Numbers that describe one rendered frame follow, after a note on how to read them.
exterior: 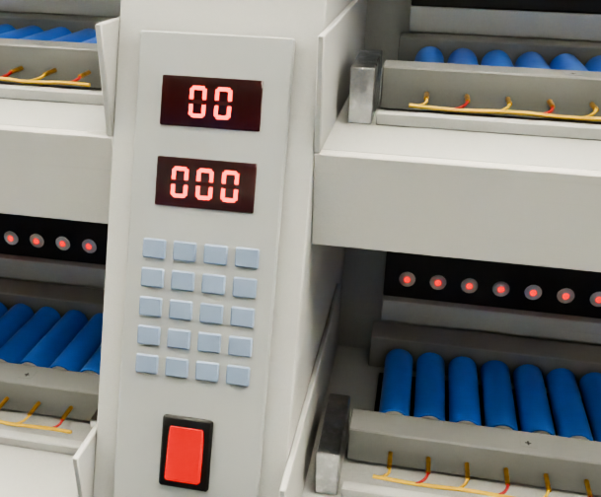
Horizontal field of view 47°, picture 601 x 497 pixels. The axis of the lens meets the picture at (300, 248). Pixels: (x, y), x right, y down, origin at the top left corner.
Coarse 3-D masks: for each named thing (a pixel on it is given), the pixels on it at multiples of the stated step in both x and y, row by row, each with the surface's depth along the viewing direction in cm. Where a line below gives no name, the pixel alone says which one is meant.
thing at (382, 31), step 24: (384, 0) 49; (408, 0) 48; (384, 24) 49; (408, 24) 49; (384, 48) 49; (360, 264) 51; (384, 264) 50; (96, 288) 54; (360, 288) 51; (360, 312) 51; (360, 336) 51; (528, 336) 49
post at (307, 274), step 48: (144, 0) 31; (192, 0) 31; (240, 0) 30; (288, 0) 30; (336, 0) 33; (288, 144) 31; (288, 192) 31; (288, 240) 31; (288, 288) 31; (288, 336) 31; (288, 384) 31; (288, 432) 32; (96, 480) 33
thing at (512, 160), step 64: (448, 0) 45; (512, 0) 44; (576, 0) 44; (320, 64) 29; (384, 64) 36; (448, 64) 36; (512, 64) 40; (576, 64) 39; (320, 128) 30; (384, 128) 34; (448, 128) 34; (512, 128) 33; (576, 128) 33; (320, 192) 31; (384, 192) 31; (448, 192) 30; (512, 192) 30; (576, 192) 29; (448, 256) 31; (512, 256) 31; (576, 256) 30
